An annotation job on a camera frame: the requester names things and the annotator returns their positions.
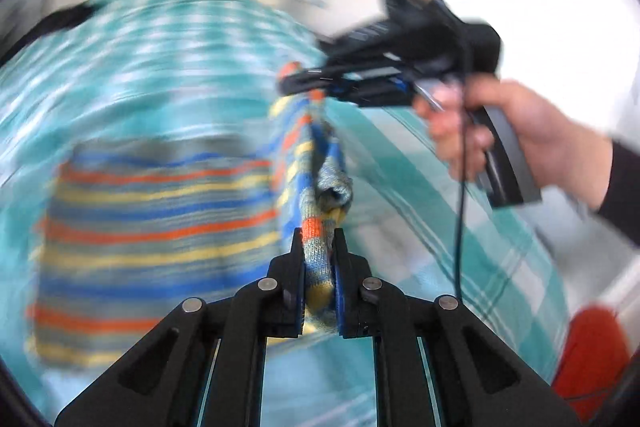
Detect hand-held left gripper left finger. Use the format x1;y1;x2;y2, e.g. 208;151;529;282
54;227;307;427

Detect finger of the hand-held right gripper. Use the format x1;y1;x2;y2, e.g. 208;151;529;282
322;77;418;108
278;61;418;96

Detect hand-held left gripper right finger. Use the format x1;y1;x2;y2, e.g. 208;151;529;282
332;227;582;427

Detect striped knit sweater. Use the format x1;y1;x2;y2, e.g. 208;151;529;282
24;61;357;375

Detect person's right hand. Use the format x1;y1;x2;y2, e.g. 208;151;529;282
412;79;615;214

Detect teal checked blanket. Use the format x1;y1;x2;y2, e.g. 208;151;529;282
0;0;576;427

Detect person's red pants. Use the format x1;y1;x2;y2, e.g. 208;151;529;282
550;304;632;420

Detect dark cloth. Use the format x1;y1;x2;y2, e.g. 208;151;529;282
20;1;103;45

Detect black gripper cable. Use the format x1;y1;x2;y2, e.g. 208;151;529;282
450;44;473;305

